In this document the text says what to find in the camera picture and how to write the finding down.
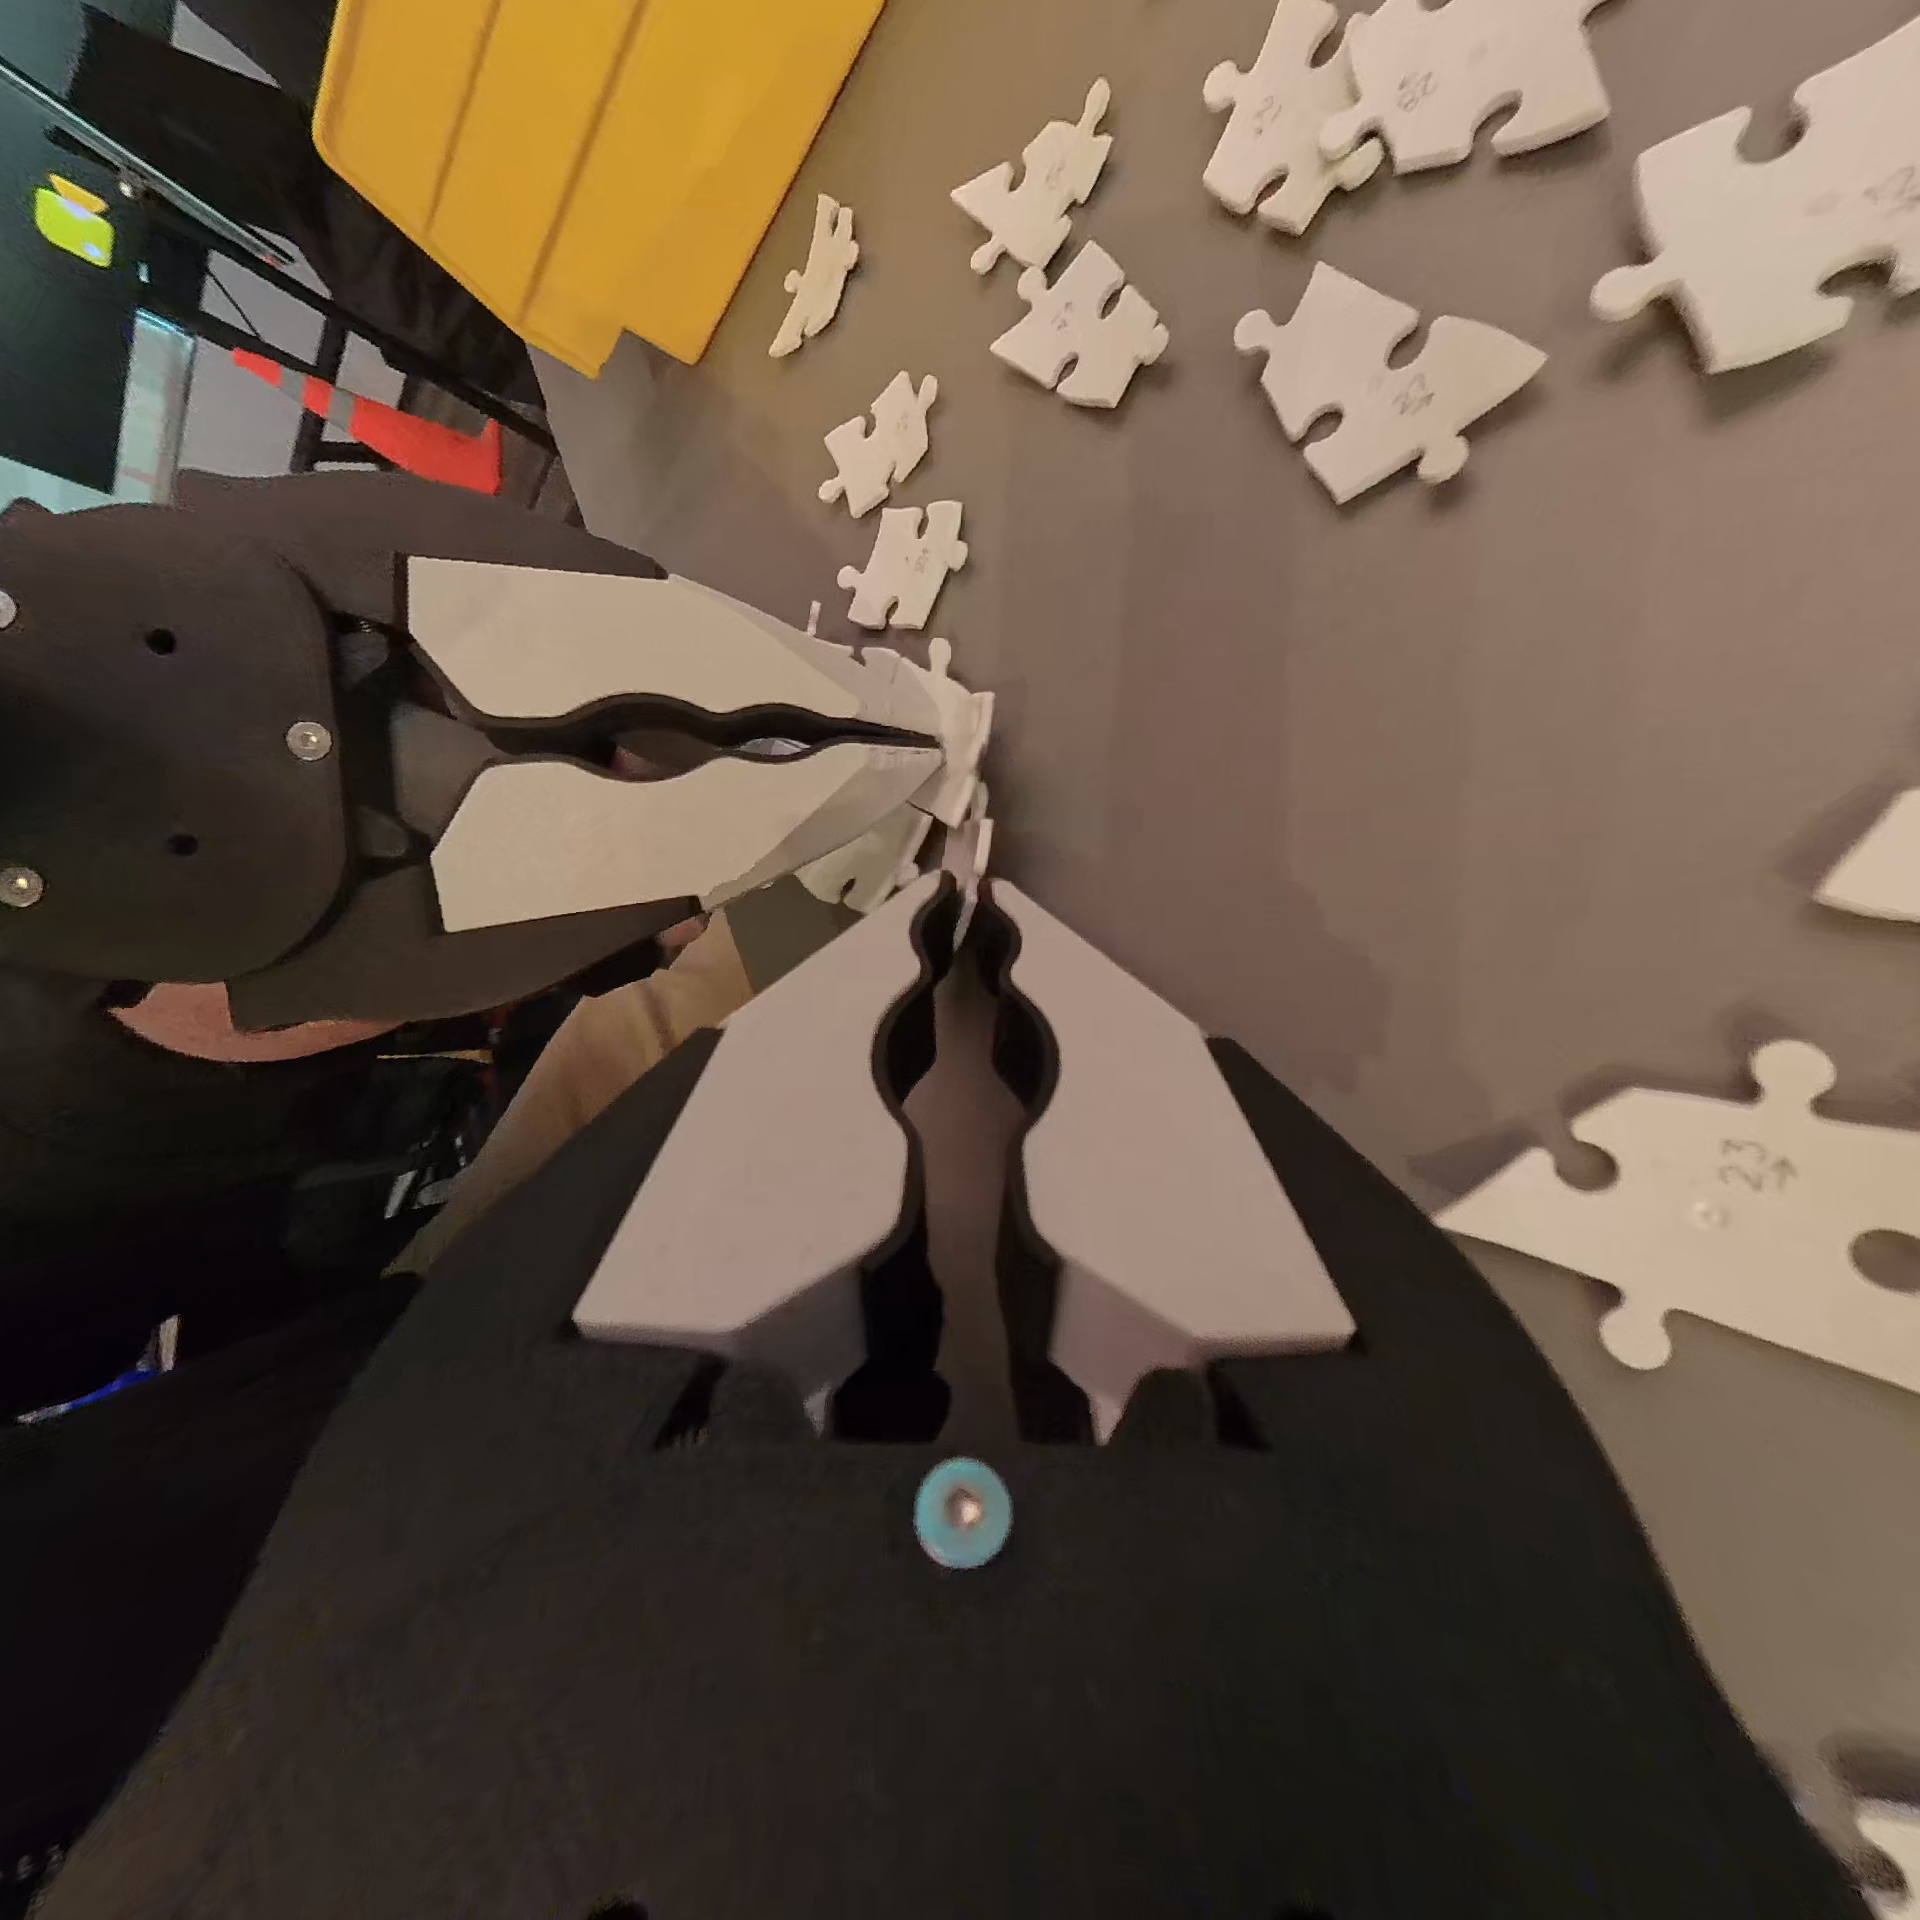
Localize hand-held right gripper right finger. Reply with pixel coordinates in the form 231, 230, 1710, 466
984, 881, 1359, 1427

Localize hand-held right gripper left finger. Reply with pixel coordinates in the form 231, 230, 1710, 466
571, 871, 963, 1434

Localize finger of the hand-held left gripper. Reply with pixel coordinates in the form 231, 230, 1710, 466
430, 743, 945, 936
404, 555, 945, 740

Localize assembled white puzzle section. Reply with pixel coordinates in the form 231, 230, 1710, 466
803, 599, 999, 962

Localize scattered loose white puzzle pieces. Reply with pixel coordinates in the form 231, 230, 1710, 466
766, 0, 1920, 1920

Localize person's left hand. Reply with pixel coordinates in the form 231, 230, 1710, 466
105, 978, 410, 1070

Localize red plastic object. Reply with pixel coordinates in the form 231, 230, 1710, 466
231, 347, 506, 496

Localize yellow plastic bin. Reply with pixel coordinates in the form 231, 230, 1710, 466
311, 0, 889, 377

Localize black wall monitor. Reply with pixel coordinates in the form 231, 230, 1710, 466
0, 67, 154, 495

